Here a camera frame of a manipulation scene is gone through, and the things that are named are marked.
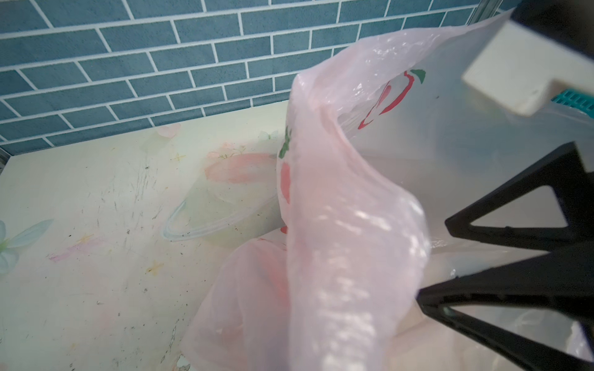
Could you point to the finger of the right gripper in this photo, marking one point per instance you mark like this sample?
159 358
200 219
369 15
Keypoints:
547 206
561 281

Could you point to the teal plastic basket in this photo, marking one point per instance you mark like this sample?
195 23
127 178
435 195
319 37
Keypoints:
577 100

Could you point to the pink plastic bag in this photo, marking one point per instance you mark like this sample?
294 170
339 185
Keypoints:
383 142

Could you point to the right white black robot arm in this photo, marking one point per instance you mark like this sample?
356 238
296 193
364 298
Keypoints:
544 48

